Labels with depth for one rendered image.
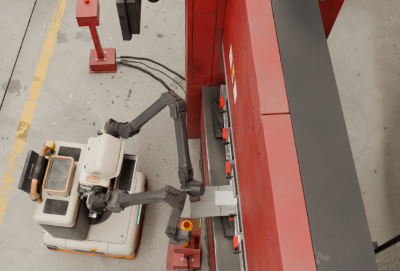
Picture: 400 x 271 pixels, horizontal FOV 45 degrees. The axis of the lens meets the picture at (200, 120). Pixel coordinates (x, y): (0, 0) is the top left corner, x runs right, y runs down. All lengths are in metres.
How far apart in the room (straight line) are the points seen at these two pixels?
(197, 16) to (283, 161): 1.33
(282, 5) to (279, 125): 0.51
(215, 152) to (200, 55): 0.63
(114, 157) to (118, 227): 1.07
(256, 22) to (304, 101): 0.36
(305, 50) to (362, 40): 3.13
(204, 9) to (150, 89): 1.80
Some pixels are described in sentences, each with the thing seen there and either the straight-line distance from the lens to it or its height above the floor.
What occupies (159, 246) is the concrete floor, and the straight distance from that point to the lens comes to 3.80.
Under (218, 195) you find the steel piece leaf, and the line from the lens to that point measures 2.85.
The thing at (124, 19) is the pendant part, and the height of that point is 1.45.
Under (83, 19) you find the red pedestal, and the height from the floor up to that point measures 0.76.
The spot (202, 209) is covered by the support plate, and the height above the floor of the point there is 1.00.
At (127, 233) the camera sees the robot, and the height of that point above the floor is 0.28.
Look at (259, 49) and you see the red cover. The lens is 1.74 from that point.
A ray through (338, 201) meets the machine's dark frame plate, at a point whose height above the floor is 2.30.
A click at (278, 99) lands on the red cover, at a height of 2.30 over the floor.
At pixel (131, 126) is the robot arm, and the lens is 2.69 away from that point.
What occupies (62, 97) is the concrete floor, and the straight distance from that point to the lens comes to 4.39.
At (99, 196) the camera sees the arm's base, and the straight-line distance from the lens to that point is 2.65.
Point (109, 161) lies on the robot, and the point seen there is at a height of 1.36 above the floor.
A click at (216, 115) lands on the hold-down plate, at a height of 0.90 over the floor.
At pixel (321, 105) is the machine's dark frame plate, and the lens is 1.67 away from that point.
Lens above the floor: 3.71
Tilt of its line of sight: 64 degrees down
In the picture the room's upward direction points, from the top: 3 degrees clockwise
